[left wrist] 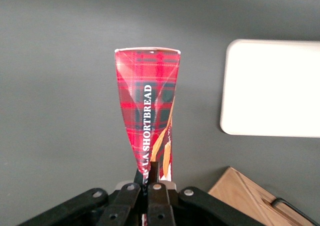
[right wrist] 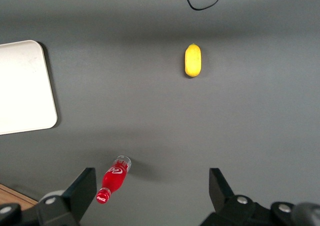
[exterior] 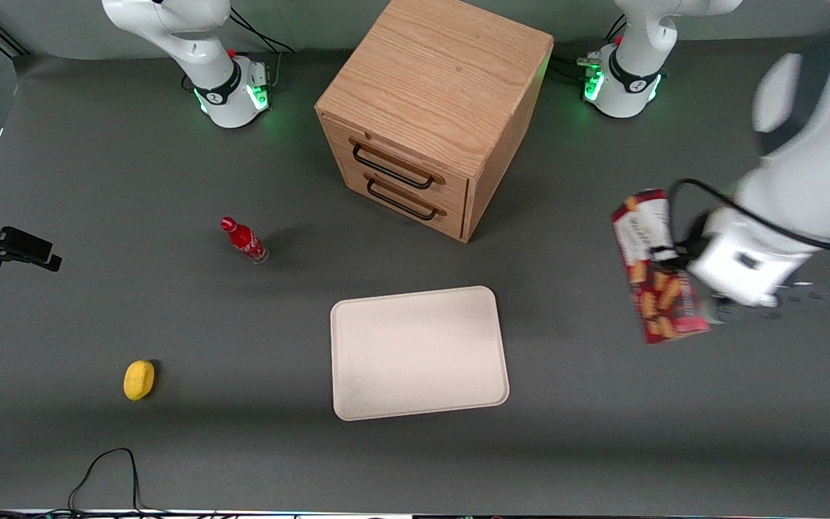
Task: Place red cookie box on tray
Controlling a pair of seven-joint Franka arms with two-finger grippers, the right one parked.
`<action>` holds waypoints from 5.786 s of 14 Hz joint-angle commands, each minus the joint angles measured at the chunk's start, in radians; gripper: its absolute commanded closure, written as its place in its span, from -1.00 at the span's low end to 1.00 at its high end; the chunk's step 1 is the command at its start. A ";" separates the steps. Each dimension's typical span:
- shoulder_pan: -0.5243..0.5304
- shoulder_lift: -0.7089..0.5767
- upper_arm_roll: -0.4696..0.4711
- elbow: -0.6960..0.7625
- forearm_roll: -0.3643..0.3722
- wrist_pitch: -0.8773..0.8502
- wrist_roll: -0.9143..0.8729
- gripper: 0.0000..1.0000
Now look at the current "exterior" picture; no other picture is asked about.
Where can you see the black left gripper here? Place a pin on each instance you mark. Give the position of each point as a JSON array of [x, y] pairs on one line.
[[690, 249]]

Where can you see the red tartan cookie box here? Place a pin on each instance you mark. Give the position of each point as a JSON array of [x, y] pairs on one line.
[[656, 303]]

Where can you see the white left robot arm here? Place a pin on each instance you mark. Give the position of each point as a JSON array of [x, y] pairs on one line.
[[818, 166]]

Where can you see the cream rectangular plastic tray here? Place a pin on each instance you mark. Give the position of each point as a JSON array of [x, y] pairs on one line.
[[415, 353]]

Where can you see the yellow lemon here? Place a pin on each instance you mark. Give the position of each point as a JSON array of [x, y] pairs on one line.
[[138, 380]]

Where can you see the wooden drawer front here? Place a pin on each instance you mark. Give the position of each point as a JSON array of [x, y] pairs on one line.
[[343, 140], [454, 220]]

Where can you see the red cola bottle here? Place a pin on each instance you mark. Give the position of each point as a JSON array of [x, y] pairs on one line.
[[243, 239]]

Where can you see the wooden two-drawer cabinet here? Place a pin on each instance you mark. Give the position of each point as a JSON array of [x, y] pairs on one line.
[[444, 72]]

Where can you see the black aluminium frame bar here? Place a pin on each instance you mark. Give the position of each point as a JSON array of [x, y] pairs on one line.
[[1, 34]]

